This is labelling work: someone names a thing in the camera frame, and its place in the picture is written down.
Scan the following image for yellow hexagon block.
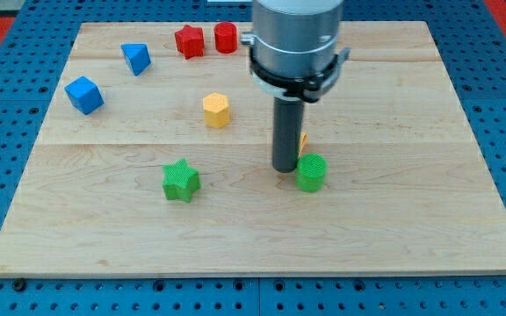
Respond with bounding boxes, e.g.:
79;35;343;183
202;93;231;128

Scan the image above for blue cube block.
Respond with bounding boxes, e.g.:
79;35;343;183
64;76;105;115

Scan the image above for blue triangle block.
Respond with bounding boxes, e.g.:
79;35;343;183
120;43;151;76

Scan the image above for wooden board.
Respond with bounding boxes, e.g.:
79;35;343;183
0;21;506;279

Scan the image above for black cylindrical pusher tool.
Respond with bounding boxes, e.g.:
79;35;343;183
272;97;302;173

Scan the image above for red cylinder block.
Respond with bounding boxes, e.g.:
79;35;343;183
213;22;237;54

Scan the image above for green cylinder block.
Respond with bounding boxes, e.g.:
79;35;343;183
296;153;327;193

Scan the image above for yellow heart block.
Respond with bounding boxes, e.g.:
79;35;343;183
298;132;308;157

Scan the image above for green star block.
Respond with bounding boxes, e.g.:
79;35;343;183
162;158;201;203

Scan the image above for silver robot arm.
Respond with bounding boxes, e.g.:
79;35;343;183
240;0;350;173

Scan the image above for red star block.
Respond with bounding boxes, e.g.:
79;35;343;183
174;25;205;60

